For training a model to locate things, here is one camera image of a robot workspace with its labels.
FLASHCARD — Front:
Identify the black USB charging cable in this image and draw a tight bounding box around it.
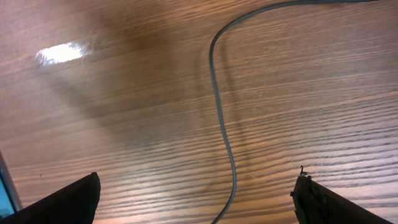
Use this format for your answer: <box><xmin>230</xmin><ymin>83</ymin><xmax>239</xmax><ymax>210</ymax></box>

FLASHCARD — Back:
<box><xmin>208</xmin><ymin>0</ymin><xmax>379</xmax><ymax>224</ymax></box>

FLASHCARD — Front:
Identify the blue Galaxy S25 smartphone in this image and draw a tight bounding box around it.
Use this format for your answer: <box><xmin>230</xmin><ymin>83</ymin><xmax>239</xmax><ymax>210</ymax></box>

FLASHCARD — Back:
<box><xmin>0</xmin><ymin>154</ymin><xmax>23</xmax><ymax>219</ymax></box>

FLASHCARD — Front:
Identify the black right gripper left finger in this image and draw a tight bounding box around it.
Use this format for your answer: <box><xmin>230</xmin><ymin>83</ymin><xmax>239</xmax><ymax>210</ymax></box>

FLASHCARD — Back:
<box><xmin>1</xmin><ymin>172</ymin><xmax>101</xmax><ymax>224</ymax></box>

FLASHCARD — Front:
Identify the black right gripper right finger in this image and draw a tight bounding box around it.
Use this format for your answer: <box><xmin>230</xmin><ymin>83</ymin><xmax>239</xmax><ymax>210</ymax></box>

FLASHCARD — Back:
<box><xmin>290</xmin><ymin>170</ymin><xmax>392</xmax><ymax>224</ymax></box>

